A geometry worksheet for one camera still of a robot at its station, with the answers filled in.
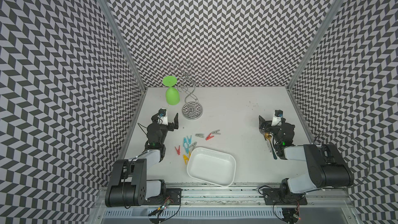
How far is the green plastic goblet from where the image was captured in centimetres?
81

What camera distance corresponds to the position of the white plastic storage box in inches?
30.5

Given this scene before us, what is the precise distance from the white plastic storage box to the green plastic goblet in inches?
11.8
